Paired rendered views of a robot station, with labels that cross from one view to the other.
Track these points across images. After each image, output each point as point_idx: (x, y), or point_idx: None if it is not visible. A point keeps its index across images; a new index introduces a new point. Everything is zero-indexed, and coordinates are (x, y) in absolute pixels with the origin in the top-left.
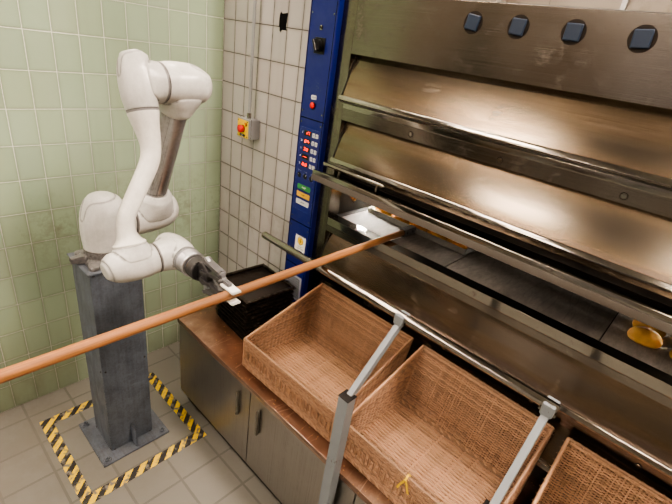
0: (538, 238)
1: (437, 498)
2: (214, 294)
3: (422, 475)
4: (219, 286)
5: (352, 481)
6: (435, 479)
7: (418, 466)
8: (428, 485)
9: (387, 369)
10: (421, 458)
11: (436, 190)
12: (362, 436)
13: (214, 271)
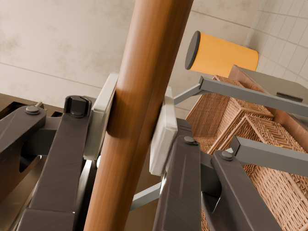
0: (23, 208)
1: (283, 175)
2: (229, 206)
3: (289, 198)
4: (154, 220)
5: None
6: (281, 195)
7: (290, 209)
8: (286, 187)
9: None
10: (287, 219)
11: None
12: (297, 190)
13: (2, 134)
